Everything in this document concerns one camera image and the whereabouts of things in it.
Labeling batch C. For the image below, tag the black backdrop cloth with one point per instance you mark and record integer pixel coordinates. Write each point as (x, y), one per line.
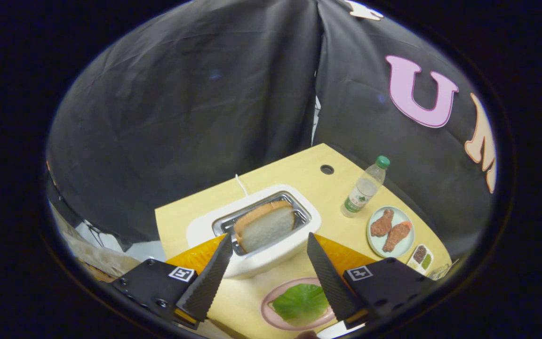
(181, 117)

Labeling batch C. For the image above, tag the pink round plate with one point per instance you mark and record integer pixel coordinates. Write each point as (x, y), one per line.
(268, 313)

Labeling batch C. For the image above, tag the white rounded plate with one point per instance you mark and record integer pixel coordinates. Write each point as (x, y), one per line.
(337, 332)

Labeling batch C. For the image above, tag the white divided dish of grains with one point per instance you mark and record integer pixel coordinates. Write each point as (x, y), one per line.
(420, 259)

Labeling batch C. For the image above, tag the white toaster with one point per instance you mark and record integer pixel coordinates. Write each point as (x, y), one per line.
(271, 261)

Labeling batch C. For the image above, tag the small orange carrot slice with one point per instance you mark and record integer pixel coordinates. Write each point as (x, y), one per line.
(407, 225)

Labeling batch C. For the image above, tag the pale green round plate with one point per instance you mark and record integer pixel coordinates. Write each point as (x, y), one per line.
(377, 245)

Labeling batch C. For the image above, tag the green lettuce leaf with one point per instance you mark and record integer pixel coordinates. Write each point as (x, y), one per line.
(299, 303)

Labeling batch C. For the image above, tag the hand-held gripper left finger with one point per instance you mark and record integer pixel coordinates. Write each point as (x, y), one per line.
(210, 282)

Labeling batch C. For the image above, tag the clear water bottle green cap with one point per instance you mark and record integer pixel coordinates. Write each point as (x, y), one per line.
(362, 190)

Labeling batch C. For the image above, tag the person's beige clothing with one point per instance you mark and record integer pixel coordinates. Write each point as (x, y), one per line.
(94, 256)

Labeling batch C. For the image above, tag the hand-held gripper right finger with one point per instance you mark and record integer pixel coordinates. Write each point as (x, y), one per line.
(330, 278)

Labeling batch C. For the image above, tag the brown meat piece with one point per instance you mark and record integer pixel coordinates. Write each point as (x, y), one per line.
(395, 237)
(382, 223)

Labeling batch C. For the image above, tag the toasted bread slice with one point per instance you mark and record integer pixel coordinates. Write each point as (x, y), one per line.
(266, 228)

